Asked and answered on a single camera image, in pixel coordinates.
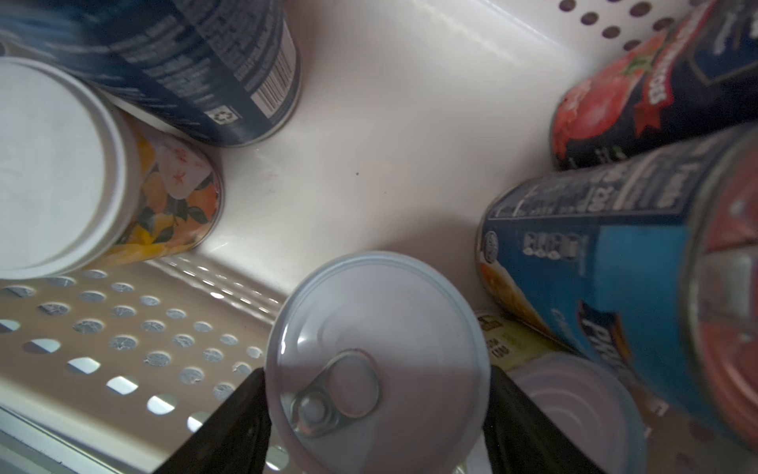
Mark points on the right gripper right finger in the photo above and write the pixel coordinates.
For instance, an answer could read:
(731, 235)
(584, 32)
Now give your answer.
(520, 438)

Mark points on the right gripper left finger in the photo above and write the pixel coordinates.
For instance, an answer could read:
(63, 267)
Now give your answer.
(234, 439)

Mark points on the small green can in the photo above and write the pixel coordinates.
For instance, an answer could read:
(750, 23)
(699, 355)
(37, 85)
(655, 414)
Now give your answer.
(587, 403)

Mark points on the small pink can back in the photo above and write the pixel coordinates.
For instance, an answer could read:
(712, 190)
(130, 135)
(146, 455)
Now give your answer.
(377, 364)

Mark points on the blue Progresso noodle soup can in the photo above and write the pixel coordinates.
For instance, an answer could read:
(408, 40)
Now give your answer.
(647, 266)

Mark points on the short yellow can white lid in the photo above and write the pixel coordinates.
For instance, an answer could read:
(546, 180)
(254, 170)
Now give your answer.
(86, 185)

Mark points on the dark chopped tomatoes can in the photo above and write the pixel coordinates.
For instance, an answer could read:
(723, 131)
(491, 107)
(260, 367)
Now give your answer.
(693, 78)

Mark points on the white perforated plastic basket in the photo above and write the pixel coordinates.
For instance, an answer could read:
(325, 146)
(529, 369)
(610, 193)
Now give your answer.
(412, 117)

